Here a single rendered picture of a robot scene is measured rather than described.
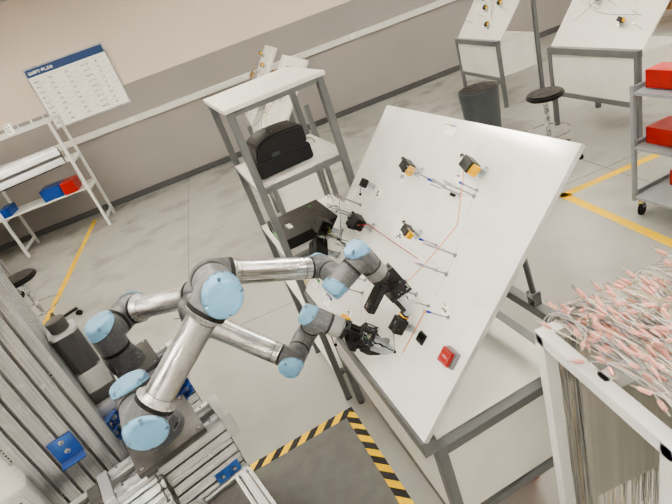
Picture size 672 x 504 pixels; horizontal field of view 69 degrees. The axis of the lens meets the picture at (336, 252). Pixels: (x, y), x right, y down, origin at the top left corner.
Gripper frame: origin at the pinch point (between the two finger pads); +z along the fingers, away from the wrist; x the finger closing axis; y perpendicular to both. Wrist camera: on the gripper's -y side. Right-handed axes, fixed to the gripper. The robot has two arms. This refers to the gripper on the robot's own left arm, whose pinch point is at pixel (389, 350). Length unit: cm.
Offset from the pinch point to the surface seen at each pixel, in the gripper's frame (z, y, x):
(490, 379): 38.2, 5.6, 2.1
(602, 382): 7, 89, -28
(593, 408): 31, 62, -20
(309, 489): 18, -116, -40
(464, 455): 33.9, 2.1, -26.0
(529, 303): 39, 23, 28
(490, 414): 36.0, 11.5, -12.4
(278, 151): -66, -33, 88
